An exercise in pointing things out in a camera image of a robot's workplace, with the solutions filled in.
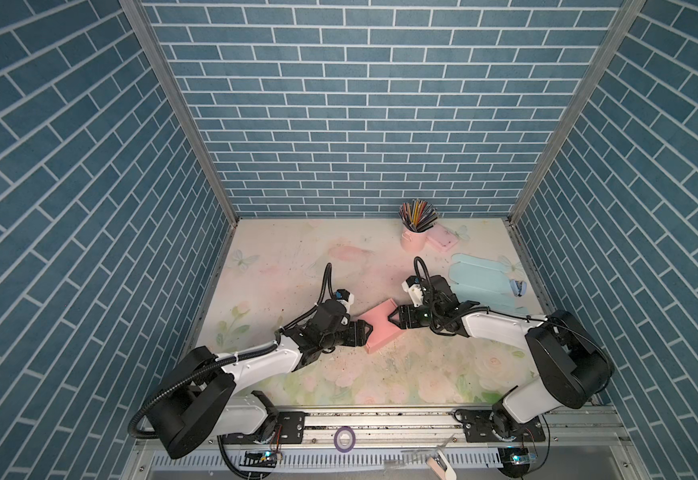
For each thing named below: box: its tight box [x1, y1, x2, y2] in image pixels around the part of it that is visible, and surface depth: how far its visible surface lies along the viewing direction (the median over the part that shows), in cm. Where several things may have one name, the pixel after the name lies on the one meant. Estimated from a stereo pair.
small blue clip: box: [509, 279, 527, 297], surface depth 101 cm
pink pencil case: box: [426, 223, 459, 252], surface depth 113 cm
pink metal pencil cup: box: [400, 227, 427, 253], surface depth 108 cm
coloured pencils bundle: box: [398, 199, 438, 233], surface depth 107 cm
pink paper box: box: [358, 298, 406, 354], surface depth 88 cm
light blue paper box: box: [448, 253, 529, 314], surface depth 105 cm
